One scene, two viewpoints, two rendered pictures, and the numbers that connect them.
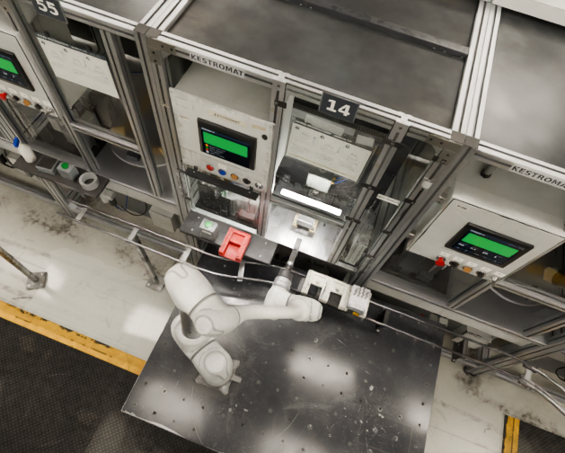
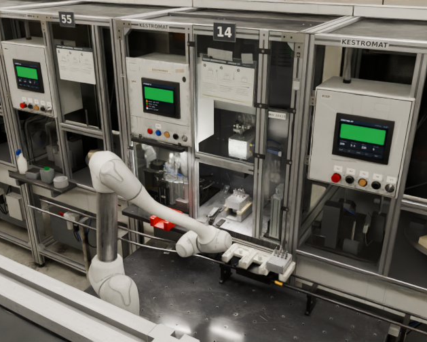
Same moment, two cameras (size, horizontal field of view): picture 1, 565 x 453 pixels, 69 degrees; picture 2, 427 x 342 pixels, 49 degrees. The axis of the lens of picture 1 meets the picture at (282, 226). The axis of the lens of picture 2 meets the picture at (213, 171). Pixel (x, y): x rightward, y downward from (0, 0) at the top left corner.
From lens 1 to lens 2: 161 cm
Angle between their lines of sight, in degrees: 40
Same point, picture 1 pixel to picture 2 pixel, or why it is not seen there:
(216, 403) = not seen: outside the picture
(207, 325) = (110, 165)
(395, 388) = not seen: outside the picture
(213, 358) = (119, 277)
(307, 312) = (214, 233)
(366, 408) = not seen: outside the picture
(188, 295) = (102, 157)
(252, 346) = (166, 311)
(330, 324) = (254, 304)
